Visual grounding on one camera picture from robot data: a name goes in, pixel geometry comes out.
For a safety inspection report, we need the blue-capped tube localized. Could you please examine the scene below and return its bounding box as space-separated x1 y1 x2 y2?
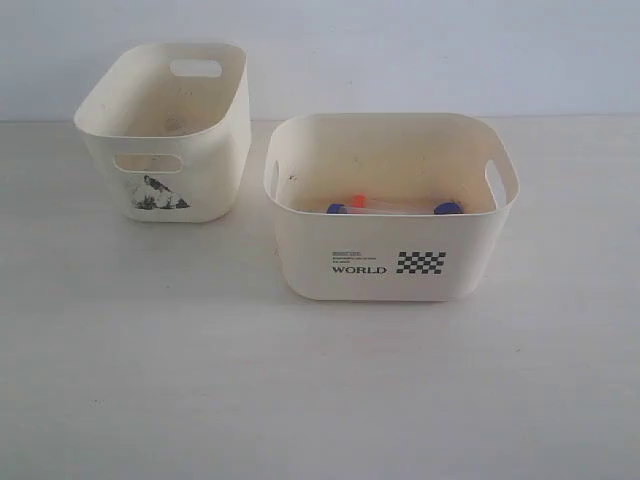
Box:
400 201 464 215
326 203 381 215

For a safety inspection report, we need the orange-capped tube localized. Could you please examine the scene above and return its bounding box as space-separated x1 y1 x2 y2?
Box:
346 195 433 215

